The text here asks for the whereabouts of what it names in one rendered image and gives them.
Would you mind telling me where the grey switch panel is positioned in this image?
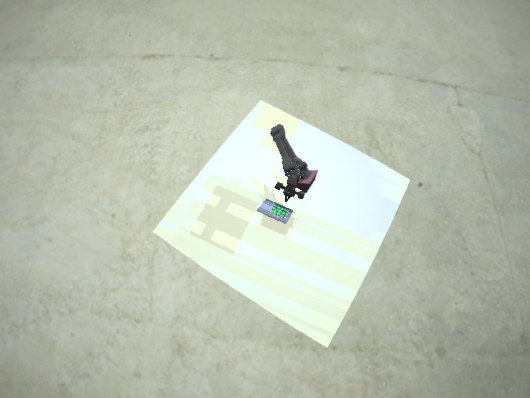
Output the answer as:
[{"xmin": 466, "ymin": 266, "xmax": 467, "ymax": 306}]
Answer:
[{"xmin": 257, "ymin": 199, "xmax": 293, "ymax": 224}]

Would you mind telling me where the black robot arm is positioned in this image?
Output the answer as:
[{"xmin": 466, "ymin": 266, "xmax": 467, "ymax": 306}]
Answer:
[{"xmin": 270, "ymin": 124, "xmax": 312, "ymax": 197}]

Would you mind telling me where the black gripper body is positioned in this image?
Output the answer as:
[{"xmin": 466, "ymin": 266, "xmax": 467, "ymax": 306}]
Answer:
[{"xmin": 274, "ymin": 182, "xmax": 306, "ymax": 200}]

